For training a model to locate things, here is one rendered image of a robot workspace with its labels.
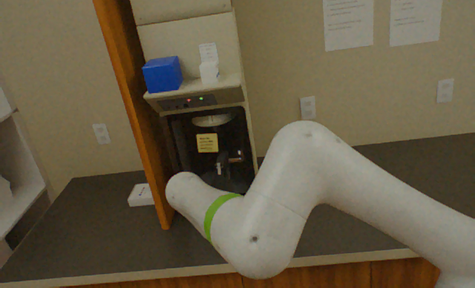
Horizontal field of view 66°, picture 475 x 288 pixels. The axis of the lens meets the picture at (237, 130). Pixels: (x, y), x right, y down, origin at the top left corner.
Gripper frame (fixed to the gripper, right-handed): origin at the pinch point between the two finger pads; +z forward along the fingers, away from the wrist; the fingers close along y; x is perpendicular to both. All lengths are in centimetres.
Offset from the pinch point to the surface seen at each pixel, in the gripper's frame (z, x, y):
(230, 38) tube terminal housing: 4.5, -8.9, 42.9
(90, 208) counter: 15, 67, -26
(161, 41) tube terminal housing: 4.5, 14.0, 45.2
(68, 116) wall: 48, 81, 8
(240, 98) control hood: -0.4, -9.4, 23.4
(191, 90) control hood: -7.0, 5.2, 30.6
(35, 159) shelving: 44, 105, -12
